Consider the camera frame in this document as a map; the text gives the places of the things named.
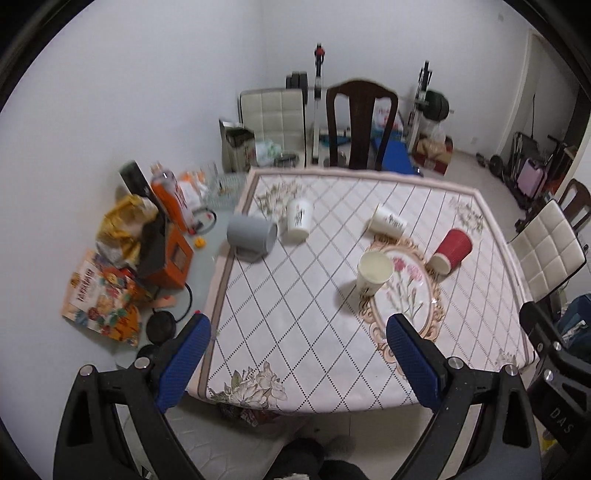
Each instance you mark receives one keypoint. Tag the red ribbed paper cup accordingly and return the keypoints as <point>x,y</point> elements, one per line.
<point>455,247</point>

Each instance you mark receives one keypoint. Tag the colourful snack package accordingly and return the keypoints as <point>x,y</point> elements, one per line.
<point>105,299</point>

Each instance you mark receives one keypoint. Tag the black round lid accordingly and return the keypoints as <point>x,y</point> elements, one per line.
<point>160,327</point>

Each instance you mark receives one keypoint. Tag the pink suitcase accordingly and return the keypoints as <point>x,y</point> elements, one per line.
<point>531,178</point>

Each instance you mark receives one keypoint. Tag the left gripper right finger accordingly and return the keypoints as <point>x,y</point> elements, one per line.
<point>504,443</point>

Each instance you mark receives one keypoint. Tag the yellow crumpled bag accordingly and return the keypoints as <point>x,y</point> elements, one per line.
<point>118,236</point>

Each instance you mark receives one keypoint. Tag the white paper cup far left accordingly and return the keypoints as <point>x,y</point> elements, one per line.
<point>299,217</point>

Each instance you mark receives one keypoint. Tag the white padded chair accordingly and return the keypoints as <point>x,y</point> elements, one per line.
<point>276,115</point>
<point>548,251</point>

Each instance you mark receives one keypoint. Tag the white padded chair back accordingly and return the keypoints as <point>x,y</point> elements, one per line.
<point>276,115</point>

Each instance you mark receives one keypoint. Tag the white padded chair right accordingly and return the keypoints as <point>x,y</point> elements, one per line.
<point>548,251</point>

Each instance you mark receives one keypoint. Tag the orange labelled bottle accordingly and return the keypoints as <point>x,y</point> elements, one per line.
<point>167,190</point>

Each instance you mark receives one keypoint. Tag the blue weight bench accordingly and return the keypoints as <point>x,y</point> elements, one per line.
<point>397,160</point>

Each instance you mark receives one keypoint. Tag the floral diamond pattern tablecloth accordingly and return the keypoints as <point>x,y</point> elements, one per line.
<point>292,334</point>

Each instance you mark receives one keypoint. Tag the glass ashtray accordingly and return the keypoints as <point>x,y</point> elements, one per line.
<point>223,189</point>

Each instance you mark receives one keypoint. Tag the cardboard box on floor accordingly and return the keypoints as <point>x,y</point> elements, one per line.
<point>433,155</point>

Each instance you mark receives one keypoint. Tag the brown gift box bag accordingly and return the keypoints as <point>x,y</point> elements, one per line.
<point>238,147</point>

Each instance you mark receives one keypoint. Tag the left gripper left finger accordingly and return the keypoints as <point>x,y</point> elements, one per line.
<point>91,442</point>

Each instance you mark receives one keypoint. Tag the white paper cup calligraphy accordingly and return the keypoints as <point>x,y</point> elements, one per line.
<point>375,269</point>

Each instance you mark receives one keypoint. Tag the barbell with black plates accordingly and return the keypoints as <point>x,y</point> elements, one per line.
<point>438,110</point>

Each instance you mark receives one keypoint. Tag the dark wooden chair right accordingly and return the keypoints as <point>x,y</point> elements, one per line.
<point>575,204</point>

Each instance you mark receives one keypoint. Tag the grey ribbed mug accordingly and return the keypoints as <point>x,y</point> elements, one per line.
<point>251,238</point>

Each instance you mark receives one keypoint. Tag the dark wooden dining chair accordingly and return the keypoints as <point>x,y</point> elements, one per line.
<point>362,96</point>

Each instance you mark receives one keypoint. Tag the blue denim clothing pile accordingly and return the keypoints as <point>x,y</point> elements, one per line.
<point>574,325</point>

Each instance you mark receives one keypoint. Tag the white paper cup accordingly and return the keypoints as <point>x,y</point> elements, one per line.
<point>384,221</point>
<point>299,217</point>

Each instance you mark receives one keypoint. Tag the white paper cup centre back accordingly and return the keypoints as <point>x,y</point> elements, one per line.
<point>384,221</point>

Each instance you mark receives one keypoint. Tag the orange box on table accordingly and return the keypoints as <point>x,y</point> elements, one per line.
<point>165,257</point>

